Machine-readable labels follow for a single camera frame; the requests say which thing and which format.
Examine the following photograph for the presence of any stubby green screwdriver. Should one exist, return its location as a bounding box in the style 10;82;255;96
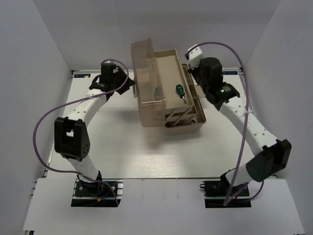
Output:
176;84;186;104

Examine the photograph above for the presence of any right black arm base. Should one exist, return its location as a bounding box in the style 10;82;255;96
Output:
200;180;251;209

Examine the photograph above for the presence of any beige plastic toolbox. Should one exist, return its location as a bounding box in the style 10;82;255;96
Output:
131;39;206;135

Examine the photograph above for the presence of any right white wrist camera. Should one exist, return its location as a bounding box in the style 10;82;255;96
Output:
185;45;203;69

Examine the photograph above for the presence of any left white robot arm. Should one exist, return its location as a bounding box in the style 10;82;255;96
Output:
54;63;135;195

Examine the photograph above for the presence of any green orange screwdriver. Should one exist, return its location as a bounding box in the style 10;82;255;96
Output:
154;87;162;101

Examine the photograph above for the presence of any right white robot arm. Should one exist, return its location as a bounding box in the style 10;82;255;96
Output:
189;57;291;195

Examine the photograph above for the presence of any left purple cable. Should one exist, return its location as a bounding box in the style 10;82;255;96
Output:
33;58;129;206

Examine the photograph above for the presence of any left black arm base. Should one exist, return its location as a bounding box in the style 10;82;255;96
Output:
71;179;123;208

